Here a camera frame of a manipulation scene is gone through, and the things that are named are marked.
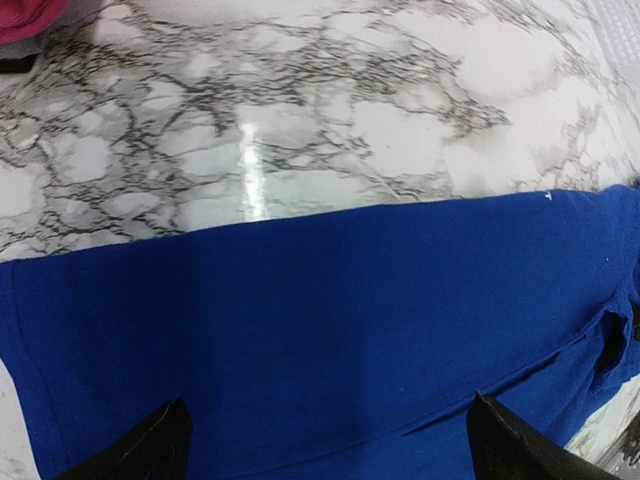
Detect blue garment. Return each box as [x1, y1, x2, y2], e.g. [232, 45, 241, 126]
[1, 186, 639, 479]

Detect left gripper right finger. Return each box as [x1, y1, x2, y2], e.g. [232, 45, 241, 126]
[466, 394, 617, 480]

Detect white plastic laundry basket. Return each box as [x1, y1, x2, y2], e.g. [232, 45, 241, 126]
[590, 0, 639, 91]

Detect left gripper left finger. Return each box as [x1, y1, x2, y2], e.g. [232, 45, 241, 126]
[59, 397, 193, 480]

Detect pink trousers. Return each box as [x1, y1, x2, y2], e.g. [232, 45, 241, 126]
[0, 0, 69, 45]

